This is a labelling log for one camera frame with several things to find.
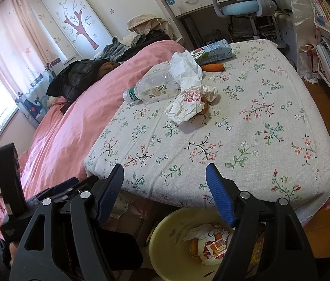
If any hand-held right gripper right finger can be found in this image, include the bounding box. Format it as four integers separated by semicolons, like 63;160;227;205
205;163;315;281

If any white paper wrapper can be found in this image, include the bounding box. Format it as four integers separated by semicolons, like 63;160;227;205
166;89;209;125

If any black puffer jacket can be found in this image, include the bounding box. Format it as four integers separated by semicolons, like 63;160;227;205
46;59;119;106

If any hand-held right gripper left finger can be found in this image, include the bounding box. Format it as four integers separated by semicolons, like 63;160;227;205
9;163;125;281

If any clear plastic bag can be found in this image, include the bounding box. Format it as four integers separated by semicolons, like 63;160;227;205
291;0;315;31

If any beige cloth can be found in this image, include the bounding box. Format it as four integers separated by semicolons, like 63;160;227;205
126;14;168;33

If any orange peel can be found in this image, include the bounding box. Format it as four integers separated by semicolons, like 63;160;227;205
189;238;201;259

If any pink printed curtain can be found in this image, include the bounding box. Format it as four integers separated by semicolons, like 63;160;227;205
0;0;66;123

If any white crumpled paper scrap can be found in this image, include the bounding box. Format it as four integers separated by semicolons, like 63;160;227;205
186;224;212;240

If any pink blanket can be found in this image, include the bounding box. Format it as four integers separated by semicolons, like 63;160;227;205
19;39;180;201

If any blue grey office chair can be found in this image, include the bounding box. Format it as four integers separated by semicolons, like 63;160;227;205
197;0;288;50

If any large white paper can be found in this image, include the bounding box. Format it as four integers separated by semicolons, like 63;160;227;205
169;51;204;90

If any orange carrot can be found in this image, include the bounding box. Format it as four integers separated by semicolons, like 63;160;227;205
202;63;225;72

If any white tote bag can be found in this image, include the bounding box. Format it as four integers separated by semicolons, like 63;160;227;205
298;44;322;82

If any blue milk carton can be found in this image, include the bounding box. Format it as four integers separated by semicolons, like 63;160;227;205
189;39;233;65

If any pile of clothes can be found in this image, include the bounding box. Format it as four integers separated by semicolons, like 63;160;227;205
95;31;171;63

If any row of books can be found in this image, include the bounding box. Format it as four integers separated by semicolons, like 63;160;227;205
308;0;330;31

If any brown garment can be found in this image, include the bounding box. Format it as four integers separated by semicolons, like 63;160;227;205
98;61;119;71

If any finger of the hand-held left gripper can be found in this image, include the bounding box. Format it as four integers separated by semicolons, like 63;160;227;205
26;177;95;208

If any brown bread bun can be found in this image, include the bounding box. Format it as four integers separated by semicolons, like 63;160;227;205
194;98;209;117

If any clear plastic bottle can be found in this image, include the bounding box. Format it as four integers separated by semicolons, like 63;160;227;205
123;64;183;104

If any yellow trash bin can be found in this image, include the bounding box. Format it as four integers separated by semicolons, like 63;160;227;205
148;208;260;281

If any orange printed packet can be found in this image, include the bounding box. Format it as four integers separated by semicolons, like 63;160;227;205
203;231;230;259

